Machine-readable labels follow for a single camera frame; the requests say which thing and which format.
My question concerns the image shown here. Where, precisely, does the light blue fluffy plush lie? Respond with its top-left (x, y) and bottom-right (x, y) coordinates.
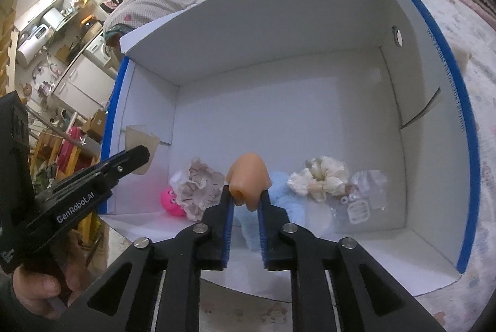
top-left (234, 172), bottom-right (306, 251)

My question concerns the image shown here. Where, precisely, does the white washing machine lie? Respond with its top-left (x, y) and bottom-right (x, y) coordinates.
top-left (82, 33), bottom-right (117, 79)

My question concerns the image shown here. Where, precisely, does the beige translucent soft piece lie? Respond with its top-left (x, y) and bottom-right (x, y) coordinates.
top-left (124, 125), bottom-right (160, 176)

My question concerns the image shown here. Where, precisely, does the orange foam piece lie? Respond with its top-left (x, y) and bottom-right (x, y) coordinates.
top-left (225, 152), bottom-right (272, 212)

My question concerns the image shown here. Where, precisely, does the white kitchen cabinet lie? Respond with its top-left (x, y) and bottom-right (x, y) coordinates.
top-left (52, 55), bottom-right (115, 119)

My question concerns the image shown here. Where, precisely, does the beige fluffy plush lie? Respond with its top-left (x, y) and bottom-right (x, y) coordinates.
top-left (451, 45), bottom-right (472, 75)

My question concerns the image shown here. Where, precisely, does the cream white scrunchie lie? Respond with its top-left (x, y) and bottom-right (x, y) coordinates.
top-left (287, 155), bottom-right (350, 203)

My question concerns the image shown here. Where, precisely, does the white patterned bed blanket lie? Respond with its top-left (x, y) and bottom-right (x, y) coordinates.
top-left (104, 0), bottom-right (496, 332)

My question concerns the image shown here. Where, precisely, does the white water heater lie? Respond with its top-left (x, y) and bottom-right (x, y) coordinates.
top-left (16, 25), bottom-right (53, 67)

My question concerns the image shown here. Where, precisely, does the pink plush toy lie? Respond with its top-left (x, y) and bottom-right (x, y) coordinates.
top-left (161, 186), bottom-right (186, 218)

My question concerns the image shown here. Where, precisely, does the beige brown scrunchie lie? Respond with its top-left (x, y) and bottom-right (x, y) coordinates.
top-left (170, 157), bottom-right (225, 222)

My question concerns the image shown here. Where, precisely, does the left hand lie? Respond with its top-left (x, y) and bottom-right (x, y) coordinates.
top-left (12, 230), bottom-right (91, 320)

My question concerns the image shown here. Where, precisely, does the clear bag with keychain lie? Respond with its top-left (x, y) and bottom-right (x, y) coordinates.
top-left (334, 170), bottom-right (388, 226)

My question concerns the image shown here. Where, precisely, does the white blue cardboard box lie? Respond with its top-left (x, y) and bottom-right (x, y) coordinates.
top-left (96, 0), bottom-right (482, 303)

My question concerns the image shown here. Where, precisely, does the cardboard box on floor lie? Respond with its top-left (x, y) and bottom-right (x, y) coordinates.
top-left (82, 109), bottom-right (106, 143)

